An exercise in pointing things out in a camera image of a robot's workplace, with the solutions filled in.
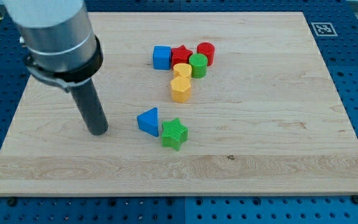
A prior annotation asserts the black clamp ring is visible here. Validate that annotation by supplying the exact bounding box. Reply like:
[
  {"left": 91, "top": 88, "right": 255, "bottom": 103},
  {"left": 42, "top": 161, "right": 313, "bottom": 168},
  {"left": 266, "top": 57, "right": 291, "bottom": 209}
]
[{"left": 22, "top": 35, "right": 104, "bottom": 93}]

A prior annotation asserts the white fiducial marker tag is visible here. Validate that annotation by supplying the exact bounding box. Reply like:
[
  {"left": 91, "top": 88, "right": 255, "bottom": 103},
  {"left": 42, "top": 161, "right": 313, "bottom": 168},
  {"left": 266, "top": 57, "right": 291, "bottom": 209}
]
[{"left": 311, "top": 22, "right": 337, "bottom": 37}]

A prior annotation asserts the yellow hexagon block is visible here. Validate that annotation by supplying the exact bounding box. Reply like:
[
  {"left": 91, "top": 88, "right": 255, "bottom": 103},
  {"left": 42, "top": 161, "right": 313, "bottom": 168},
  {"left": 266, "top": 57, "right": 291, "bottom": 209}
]
[{"left": 170, "top": 76, "right": 191, "bottom": 103}]

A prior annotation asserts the green cylinder block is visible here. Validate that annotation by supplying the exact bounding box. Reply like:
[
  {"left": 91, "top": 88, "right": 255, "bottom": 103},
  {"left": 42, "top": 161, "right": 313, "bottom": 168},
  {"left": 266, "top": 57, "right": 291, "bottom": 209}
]
[{"left": 189, "top": 53, "right": 208, "bottom": 78}]

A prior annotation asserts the yellow heart block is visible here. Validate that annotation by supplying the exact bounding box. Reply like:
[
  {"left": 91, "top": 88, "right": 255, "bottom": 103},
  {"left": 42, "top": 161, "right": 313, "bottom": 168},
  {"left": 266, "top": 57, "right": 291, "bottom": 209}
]
[{"left": 173, "top": 63, "right": 192, "bottom": 79}]

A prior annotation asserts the green star block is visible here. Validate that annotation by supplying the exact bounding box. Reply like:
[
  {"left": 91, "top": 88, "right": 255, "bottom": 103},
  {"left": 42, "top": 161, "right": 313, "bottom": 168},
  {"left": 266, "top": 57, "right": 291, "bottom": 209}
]
[{"left": 162, "top": 118, "right": 188, "bottom": 151}]

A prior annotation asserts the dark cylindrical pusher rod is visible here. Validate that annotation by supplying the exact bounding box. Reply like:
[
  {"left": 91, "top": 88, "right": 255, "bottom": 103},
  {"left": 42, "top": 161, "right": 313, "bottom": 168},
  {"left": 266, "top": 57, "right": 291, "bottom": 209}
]
[{"left": 70, "top": 78, "right": 109, "bottom": 136}]

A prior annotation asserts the blue triangle block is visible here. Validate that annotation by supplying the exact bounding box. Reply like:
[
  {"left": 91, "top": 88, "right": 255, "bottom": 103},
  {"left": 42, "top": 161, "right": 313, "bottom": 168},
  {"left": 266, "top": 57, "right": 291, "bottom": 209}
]
[{"left": 137, "top": 107, "right": 159, "bottom": 137}]

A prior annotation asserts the wooden board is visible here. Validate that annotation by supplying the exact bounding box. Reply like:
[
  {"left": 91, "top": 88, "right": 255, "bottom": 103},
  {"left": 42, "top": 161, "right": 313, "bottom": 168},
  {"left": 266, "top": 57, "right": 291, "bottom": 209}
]
[{"left": 0, "top": 12, "right": 358, "bottom": 197}]

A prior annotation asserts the red cylinder block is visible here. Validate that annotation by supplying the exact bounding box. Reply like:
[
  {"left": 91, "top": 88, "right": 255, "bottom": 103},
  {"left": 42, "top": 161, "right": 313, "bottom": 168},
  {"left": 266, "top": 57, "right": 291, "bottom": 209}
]
[{"left": 196, "top": 42, "right": 216, "bottom": 67}]

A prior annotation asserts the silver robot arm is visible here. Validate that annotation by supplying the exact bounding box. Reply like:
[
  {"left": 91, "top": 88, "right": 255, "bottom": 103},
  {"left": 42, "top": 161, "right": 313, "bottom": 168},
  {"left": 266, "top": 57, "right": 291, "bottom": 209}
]
[{"left": 0, "top": 0, "right": 98, "bottom": 72}]

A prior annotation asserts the red star block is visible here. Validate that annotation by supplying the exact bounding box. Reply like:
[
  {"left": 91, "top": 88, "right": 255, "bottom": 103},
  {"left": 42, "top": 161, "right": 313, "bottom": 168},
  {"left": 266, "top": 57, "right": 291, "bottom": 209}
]
[{"left": 171, "top": 45, "right": 193, "bottom": 68}]

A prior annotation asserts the blue cube block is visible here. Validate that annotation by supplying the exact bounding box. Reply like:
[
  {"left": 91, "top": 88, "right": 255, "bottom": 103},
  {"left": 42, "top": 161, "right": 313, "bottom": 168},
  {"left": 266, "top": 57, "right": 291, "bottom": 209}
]
[{"left": 152, "top": 45, "right": 171, "bottom": 70}]

